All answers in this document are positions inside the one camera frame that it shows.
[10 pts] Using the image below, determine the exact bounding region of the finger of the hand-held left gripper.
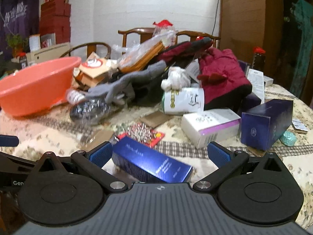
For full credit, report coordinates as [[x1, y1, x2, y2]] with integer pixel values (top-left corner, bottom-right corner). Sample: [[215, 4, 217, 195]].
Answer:
[[0, 135, 19, 147], [0, 151, 46, 177]]

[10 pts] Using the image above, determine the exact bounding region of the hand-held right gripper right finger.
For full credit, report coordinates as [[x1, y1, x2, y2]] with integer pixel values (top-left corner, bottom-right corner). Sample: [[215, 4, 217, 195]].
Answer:
[[193, 141, 285, 193]]

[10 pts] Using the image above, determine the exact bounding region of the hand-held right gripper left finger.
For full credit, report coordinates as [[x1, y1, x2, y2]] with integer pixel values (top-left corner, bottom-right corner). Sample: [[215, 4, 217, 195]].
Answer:
[[32, 141, 129, 193]]

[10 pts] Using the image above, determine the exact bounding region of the clear bag with black item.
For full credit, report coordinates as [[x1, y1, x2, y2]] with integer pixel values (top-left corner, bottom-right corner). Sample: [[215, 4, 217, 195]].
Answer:
[[69, 97, 111, 126]]

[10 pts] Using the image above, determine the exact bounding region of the shiny blue box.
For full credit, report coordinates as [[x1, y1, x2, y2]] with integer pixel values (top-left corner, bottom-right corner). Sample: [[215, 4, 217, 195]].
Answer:
[[112, 136, 193, 183]]

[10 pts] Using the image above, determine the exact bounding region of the pink plastic basin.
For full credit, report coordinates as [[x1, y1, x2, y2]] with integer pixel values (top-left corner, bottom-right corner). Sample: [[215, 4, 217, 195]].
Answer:
[[0, 56, 82, 117]]

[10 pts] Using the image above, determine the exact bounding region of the floral cloth covered desktop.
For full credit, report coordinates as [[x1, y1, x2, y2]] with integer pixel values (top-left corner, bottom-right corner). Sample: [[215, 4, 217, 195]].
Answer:
[[0, 83, 313, 235]]

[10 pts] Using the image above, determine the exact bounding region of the brown cardboard piece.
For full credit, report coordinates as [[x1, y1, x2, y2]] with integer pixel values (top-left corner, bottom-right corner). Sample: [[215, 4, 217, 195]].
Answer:
[[139, 110, 174, 129], [80, 130, 116, 153]]

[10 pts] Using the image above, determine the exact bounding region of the white box with purple stripe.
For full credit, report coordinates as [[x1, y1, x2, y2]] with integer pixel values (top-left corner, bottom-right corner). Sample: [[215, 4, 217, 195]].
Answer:
[[181, 108, 242, 149]]

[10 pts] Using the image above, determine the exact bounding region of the red card of silver beads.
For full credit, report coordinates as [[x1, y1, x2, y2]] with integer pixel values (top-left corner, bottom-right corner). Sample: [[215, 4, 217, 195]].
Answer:
[[115, 123, 166, 149]]

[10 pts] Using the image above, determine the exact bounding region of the dark blue box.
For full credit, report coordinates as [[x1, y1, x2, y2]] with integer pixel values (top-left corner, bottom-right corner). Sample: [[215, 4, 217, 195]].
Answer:
[[241, 99, 294, 151]]

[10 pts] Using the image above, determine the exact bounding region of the white canister with green lid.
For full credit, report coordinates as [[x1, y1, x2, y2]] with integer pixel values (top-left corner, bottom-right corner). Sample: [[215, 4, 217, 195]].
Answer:
[[161, 88, 205, 116]]

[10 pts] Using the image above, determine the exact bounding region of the white printed bottle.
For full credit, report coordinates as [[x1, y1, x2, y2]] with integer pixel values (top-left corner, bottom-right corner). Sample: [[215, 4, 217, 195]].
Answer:
[[66, 89, 86, 105]]

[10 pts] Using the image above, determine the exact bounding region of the teal crumpled wrap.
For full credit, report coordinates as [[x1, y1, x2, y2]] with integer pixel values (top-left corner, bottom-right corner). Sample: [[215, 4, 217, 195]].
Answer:
[[279, 130, 297, 146]]

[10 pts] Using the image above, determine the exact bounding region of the maroon jacket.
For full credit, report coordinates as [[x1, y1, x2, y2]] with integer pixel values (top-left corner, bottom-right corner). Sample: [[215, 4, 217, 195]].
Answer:
[[198, 48, 253, 111]]

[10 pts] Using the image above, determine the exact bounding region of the grey glove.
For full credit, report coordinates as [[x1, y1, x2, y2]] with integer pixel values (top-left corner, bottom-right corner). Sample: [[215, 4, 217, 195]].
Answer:
[[87, 61, 167, 106]]

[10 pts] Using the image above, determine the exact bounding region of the white paper leaflet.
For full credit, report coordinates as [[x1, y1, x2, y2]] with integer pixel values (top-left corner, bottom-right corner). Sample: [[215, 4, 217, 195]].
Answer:
[[246, 69, 266, 104]]

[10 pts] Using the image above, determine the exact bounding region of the small dark jar with label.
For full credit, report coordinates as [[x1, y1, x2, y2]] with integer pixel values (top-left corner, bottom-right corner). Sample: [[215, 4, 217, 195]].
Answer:
[[19, 52, 29, 69]]

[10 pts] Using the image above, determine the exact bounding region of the cardboard box with red circle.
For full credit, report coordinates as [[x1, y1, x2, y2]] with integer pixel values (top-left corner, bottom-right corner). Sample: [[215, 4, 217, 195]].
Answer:
[[73, 52, 118, 91]]

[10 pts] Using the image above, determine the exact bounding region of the small printed card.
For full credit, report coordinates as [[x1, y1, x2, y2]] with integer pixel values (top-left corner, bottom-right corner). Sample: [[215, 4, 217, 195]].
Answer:
[[292, 118, 309, 134]]

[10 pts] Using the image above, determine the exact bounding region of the beige box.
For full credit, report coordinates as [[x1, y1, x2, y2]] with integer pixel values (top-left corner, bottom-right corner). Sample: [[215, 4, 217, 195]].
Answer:
[[26, 42, 71, 66]]

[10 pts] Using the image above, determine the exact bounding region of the potted plant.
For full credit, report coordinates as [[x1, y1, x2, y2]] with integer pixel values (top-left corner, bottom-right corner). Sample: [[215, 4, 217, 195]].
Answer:
[[6, 33, 29, 57]]

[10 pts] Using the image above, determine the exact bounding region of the dark jar with red lid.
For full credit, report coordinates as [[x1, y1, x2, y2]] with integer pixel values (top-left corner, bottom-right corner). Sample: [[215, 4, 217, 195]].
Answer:
[[252, 46, 267, 72]]

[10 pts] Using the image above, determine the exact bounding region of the round-back wooden chair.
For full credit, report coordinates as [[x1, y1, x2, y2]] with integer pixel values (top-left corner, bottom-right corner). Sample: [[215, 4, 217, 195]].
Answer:
[[60, 42, 112, 60]]

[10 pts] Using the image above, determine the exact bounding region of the black and maroon garment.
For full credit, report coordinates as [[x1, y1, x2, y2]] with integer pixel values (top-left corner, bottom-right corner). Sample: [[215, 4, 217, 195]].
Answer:
[[156, 37, 214, 65]]

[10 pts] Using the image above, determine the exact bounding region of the bubble wrap bag with orange box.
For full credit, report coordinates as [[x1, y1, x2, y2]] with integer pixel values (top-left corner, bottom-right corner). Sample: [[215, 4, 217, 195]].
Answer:
[[112, 29, 179, 74]]

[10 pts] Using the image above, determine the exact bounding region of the stack of red boxes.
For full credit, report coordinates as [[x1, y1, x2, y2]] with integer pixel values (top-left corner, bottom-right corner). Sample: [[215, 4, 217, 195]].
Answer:
[[39, 0, 71, 45]]

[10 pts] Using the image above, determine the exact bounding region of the plastic jar with red lid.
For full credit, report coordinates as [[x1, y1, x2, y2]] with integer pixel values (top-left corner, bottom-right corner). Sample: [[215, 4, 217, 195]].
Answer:
[[153, 20, 178, 47]]

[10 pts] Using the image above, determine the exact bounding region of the brown wooden door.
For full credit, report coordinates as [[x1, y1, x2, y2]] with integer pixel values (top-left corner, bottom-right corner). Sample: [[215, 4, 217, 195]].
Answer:
[[220, 0, 284, 79]]

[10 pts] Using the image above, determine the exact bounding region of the teal hanging cloth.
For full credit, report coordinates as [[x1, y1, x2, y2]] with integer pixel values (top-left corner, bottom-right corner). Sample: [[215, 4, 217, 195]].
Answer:
[[291, 0, 313, 99]]

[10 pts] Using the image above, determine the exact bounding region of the black wall cable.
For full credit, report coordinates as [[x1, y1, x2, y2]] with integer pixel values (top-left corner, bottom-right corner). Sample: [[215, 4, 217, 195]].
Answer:
[[211, 0, 222, 36]]

